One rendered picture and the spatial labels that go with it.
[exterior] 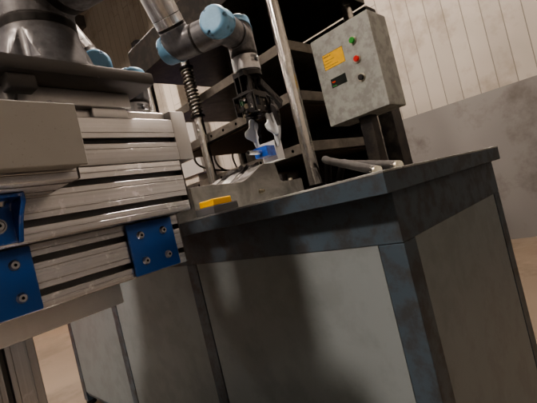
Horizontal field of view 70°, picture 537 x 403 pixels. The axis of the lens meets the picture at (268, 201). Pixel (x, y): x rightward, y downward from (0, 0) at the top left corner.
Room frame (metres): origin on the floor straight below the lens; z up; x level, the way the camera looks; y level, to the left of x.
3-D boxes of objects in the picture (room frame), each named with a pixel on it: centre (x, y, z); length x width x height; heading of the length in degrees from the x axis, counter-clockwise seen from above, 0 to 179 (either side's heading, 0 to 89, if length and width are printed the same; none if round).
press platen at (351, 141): (2.44, -0.10, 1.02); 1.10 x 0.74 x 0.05; 45
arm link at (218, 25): (0.96, 0.02, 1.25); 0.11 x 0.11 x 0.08; 69
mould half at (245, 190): (1.36, 0.13, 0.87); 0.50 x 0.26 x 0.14; 135
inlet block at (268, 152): (1.03, -0.02, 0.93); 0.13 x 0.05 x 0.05; 146
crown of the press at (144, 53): (2.41, -0.07, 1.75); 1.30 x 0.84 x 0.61; 45
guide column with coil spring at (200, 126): (2.29, 0.29, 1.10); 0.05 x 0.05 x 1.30
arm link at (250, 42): (1.04, -0.03, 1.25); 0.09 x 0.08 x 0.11; 159
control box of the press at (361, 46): (1.71, -0.52, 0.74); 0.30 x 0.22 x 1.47; 45
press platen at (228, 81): (2.45, -0.11, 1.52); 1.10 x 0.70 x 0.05; 45
